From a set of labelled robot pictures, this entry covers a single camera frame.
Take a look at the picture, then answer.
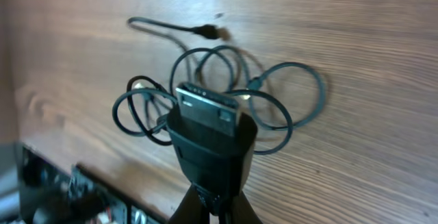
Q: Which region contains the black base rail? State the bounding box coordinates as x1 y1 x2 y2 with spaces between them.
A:
16 144 166 224

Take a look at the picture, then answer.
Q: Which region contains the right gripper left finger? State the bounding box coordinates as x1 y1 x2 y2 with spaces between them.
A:
167 185 209 224

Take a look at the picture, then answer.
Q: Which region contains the thick black HDMI cable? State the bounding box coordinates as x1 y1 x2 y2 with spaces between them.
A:
166 82 328 216

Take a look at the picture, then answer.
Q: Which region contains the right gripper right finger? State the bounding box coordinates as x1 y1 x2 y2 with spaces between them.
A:
227 192 263 224

